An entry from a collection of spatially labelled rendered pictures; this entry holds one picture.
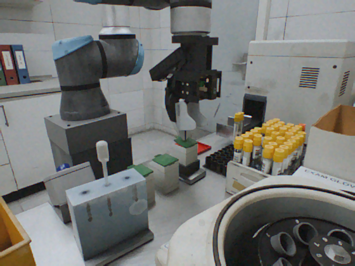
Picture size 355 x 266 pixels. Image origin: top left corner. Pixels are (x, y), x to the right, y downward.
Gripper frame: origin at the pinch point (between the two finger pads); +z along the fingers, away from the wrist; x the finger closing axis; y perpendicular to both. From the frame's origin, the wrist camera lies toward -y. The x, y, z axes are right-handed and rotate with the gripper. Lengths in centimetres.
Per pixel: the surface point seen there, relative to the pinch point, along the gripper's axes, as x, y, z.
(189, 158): -0.9, 3.0, 4.8
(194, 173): -0.3, 4.2, 8.4
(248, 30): 165, -75, -33
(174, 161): -6.3, 3.8, 3.1
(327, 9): 170, -17, -44
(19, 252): -33.3, 9.9, 0.5
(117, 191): -21.6, 8.7, 0.0
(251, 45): 38.4, -5.2, -18.6
